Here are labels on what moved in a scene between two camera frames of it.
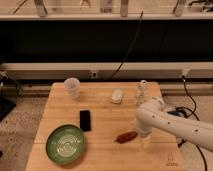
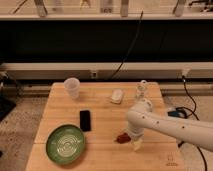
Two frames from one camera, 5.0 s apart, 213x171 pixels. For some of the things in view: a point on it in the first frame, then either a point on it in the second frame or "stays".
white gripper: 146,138 → 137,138
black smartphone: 85,122 stays
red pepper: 123,138 stays
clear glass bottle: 141,94 stays
